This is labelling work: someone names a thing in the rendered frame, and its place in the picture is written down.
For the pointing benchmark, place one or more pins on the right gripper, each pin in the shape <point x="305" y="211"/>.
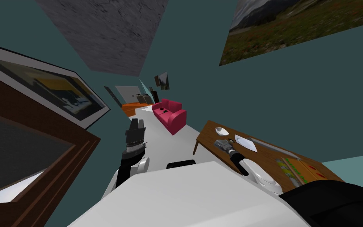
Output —
<point x="222" y="145"/>

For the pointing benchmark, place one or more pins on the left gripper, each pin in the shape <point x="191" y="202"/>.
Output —
<point x="135" y="136"/>

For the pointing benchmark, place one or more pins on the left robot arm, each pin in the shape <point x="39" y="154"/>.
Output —
<point x="128" y="167"/>

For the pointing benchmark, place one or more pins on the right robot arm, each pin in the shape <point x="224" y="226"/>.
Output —
<point x="332" y="205"/>

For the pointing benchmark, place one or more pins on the white bowl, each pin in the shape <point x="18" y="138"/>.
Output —
<point x="221" y="131"/>

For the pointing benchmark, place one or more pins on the orange low furniture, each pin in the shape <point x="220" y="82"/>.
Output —
<point x="131" y="108"/>

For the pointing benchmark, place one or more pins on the white plate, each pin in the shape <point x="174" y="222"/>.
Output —
<point x="246" y="143"/>

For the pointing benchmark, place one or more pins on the grey cabinet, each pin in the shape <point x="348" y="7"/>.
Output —
<point x="144" y="99"/>

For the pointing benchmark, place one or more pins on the red sofa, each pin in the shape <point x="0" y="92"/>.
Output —
<point x="172" y="116"/>

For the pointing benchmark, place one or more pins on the brown wooden table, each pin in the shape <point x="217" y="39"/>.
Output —
<point x="269" y="154"/>

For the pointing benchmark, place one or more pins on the grey knife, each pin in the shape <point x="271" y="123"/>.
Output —
<point x="272" y="147"/>

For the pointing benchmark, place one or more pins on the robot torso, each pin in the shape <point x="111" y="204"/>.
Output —
<point x="181" y="195"/>

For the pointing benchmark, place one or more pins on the yellow green book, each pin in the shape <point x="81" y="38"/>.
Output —
<point x="290" y="171"/>

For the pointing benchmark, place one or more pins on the white framed picture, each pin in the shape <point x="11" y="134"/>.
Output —
<point x="52" y="88"/>

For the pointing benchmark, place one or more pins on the brown framed window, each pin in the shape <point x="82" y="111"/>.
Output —
<point x="17" y="157"/>

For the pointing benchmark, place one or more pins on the large landscape picture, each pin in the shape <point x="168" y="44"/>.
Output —
<point x="288" y="28"/>

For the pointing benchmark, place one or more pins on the small dark wall picture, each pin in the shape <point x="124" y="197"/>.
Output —
<point x="162" y="81"/>

